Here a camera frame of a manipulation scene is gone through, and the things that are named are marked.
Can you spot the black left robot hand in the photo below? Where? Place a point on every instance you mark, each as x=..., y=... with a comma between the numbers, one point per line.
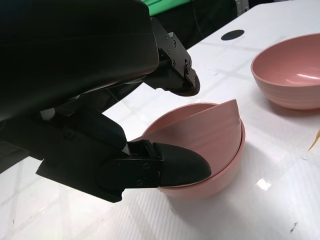
x=75, y=62

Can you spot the pink plastic bowl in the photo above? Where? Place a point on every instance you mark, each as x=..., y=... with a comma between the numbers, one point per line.
x=200, y=191
x=200, y=140
x=287, y=95

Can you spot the green cloth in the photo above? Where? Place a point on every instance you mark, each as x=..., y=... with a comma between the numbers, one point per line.
x=160, y=7

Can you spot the black round table grommet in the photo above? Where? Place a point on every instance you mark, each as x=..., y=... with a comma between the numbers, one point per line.
x=232, y=34

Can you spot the thin orange wood sliver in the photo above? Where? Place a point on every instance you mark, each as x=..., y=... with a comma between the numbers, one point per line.
x=317, y=137

